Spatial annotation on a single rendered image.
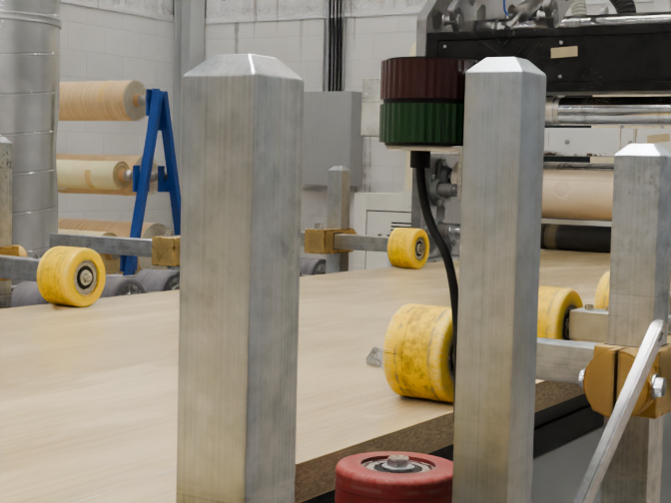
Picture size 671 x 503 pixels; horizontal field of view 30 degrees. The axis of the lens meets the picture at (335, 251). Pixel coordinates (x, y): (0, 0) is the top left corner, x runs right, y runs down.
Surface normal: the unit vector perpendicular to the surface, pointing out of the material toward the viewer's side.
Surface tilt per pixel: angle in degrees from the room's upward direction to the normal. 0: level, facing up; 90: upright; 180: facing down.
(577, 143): 90
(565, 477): 90
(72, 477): 0
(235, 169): 90
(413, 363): 98
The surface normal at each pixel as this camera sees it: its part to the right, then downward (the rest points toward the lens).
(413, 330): -0.44, -0.48
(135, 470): 0.03, -1.00
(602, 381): -0.53, 0.04
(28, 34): 0.72, 0.07
